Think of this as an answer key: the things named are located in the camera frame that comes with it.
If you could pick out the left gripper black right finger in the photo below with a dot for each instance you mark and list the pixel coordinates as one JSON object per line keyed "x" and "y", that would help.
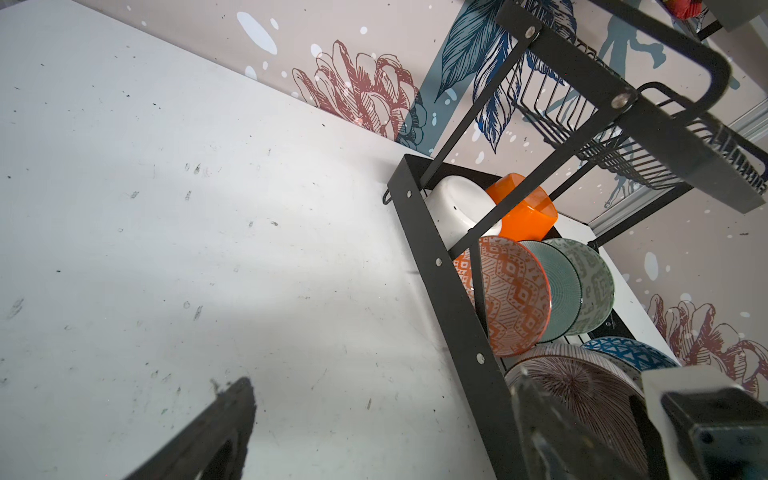
{"x": 554, "y": 445}

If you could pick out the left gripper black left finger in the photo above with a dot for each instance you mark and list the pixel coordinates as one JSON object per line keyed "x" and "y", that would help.
{"x": 214, "y": 445}

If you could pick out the purple striped bowl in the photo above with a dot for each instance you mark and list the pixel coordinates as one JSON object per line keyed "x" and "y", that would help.
{"x": 593, "y": 389}

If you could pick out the blue patterned bowl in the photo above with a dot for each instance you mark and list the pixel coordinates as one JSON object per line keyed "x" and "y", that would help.
{"x": 634, "y": 353}

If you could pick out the teal concentric pattern bowl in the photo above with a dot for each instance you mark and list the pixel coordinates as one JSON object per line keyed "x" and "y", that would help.
{"x": 565, "y": 287}

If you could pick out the orange white patterned bowl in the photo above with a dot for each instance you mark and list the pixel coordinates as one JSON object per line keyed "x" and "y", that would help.
{"x": 517, "y": 294}

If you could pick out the grey green patterned bowl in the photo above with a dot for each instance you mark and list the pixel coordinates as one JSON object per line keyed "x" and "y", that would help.
{"x": 597, "y": 284}

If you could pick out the orange plastic bowl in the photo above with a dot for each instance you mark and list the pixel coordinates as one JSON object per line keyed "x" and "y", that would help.
{"x": 532, "y": 218}

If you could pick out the white ceramic bowl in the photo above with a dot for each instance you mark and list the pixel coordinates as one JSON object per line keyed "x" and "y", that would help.
{"x": 456, "y": 205}

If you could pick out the red cassava chips bag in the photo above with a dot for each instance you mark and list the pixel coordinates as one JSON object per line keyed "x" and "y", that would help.
{"x": 684, "y": 9}

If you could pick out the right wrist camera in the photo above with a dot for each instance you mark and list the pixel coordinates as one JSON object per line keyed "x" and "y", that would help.
{"x": 699, "y": 424}

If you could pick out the black wire dish rack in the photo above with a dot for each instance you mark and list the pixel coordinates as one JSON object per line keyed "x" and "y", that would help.
{"x": 584, "y": 109}

